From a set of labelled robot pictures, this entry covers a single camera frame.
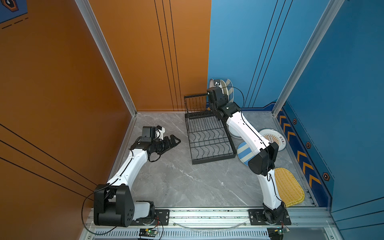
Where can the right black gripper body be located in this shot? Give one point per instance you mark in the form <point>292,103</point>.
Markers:
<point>210,106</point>

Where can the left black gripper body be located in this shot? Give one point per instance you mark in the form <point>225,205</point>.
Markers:
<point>163,146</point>

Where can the white plate red characters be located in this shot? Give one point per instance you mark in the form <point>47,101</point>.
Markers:
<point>212,83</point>

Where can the blue white striped plate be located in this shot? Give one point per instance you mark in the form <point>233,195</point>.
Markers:
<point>230,90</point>

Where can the black wire dish rack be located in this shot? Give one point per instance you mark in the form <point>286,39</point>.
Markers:
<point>209,137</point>

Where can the yellow woven bamboo tray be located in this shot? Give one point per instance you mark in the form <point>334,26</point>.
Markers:
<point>289,189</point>

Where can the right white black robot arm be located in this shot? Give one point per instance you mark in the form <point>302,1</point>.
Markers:
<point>262,163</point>

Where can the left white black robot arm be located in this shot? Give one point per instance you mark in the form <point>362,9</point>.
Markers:
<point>113,202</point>

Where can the white plate green red rim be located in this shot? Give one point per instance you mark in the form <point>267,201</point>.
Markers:
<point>234,133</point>

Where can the white plate orange sunburst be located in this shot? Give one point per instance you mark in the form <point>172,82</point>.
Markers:
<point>274,136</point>

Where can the left green circuit board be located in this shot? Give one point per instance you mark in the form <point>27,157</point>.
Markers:
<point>148,234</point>

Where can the green circuit board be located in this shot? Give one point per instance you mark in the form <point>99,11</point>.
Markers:
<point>148,234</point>
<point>282,231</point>

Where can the right green circuit board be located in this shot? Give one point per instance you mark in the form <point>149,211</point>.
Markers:
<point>282,231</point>

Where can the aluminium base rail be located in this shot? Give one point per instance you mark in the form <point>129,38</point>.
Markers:
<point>220,223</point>

